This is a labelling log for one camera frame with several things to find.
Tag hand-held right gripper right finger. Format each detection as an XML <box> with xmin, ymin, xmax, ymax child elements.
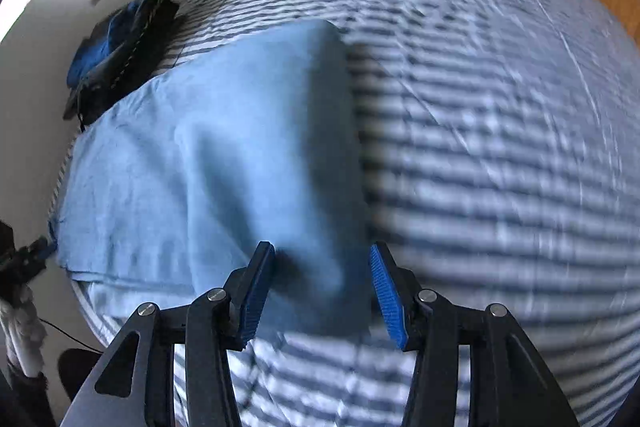
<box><xmin>369</xmin><ymin>242</ymin><xmax>581</xmax><ymax>427</ymax></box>

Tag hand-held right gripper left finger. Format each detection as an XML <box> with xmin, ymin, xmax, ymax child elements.
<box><xmin>60</xmin><ymin>241</ymin><xmax>276</xmax><ymax>427</ymax></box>

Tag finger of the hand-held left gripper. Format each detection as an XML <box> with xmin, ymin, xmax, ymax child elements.
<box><xmin>7</xmin><ymin>236</ymin><xmax>55</xmax><ymax>279</ymax></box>

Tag light blue denim jeans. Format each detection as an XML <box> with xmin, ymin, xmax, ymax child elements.
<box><xmin>49</xmin><ymin>19</ymin><xmax>375</xmax><ymax>339</ymax></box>

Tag dark round object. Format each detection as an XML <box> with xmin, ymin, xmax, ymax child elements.
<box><xmin>57</xmin><ymin>349</ymin><xmax>103</xmax><ymax>403</ymax></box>

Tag blue white striped bedspread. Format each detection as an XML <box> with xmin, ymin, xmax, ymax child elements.
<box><xmin>47</xmin><ymin>0</ymin><xmax>640</xmax><ymax>427</ymax></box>

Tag black folded pants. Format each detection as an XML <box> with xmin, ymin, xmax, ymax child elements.
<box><xmin>62</xmin><ymin>0</ymin><xmax>181</xmax><ymax>132</ymax></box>

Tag dark grey folded garment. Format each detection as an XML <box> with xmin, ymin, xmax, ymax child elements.
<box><xmin>80</xmin><ymin>0</ymin><xmax>169</xmax><ymax>92</ymax></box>

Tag black floor cable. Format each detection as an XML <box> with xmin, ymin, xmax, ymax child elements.
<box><xmin>39</xmin><ymin>317</ymin><xmax>106</xmax><ymax>354</ymax></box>

